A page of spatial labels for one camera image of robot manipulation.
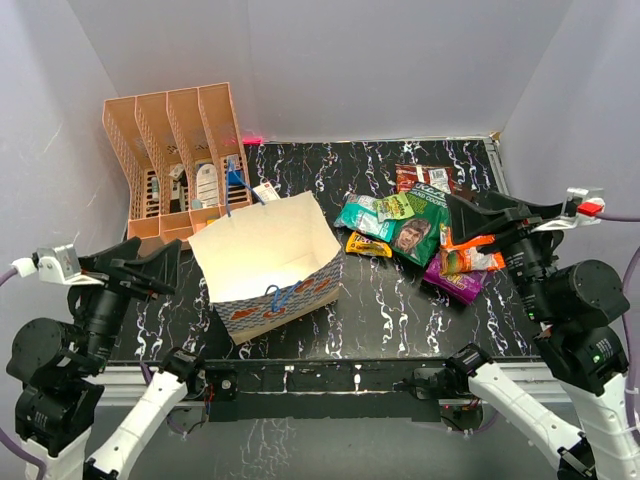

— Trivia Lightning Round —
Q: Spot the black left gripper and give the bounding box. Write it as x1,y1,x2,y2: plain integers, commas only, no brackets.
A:
71,234,181,369

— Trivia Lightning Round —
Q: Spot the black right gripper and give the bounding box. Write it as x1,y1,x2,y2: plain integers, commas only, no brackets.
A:
444,189,559,319

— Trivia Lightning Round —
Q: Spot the orange snack packet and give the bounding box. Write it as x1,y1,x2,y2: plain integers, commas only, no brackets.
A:
440,224,506,274

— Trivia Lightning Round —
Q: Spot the brown kettle chips bag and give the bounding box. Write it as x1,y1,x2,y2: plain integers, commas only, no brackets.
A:
450,183,477,203

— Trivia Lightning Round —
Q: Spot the purple snack bag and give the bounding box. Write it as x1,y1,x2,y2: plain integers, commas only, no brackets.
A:
423,254,488,306

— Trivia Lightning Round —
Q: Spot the green snack bag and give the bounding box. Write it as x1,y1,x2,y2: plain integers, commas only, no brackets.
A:
390,183,449,267

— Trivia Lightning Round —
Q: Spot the yellow green snack packet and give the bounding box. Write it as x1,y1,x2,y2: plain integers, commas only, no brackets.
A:
374,192,415,222

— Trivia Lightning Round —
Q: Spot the red doritos bag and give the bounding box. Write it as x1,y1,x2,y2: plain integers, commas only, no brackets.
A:
395,164,454,194

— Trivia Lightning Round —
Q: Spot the teal foxs candy bag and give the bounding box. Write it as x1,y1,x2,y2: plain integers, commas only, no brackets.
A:
333,193,395,242

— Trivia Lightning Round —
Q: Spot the blue checkered paper bag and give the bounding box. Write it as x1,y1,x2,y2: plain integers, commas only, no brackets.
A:
188,191,344,344

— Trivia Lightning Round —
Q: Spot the yellow brown candy packet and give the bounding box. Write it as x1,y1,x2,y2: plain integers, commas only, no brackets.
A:
345,231,393,258

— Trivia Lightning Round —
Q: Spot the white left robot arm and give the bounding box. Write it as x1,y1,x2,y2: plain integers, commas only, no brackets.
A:
1,237,207,479

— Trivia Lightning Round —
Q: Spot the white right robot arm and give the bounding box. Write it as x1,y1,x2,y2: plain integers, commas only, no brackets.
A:
445,188,639,479

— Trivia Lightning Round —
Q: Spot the white tube in organizer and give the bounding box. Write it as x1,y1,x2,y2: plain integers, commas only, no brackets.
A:
151,176,160,201

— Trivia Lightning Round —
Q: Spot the white label bottle in organizer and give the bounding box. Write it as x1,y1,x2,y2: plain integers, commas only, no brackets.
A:
196,163,219,208

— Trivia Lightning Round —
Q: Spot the orange plastic file organizer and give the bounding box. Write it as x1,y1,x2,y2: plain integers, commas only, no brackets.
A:
102,83,253,255

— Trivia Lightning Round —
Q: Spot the small white red box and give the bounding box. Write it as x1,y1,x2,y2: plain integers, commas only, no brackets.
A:
253,182,280,202

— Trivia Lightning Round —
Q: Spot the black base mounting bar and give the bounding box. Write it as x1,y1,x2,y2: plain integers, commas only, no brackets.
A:
205,358,478,422

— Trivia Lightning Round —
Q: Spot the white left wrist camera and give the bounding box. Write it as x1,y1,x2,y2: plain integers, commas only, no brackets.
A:
11,244,84,286

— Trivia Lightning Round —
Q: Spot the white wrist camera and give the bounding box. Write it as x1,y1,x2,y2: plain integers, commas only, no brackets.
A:
11,244,84,286
533,187,606,232

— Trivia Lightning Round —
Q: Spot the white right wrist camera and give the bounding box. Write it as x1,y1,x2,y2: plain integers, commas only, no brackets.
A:
533,187,606,232

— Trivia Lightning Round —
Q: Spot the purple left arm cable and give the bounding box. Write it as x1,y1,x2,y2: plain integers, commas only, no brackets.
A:
0,264,49,480

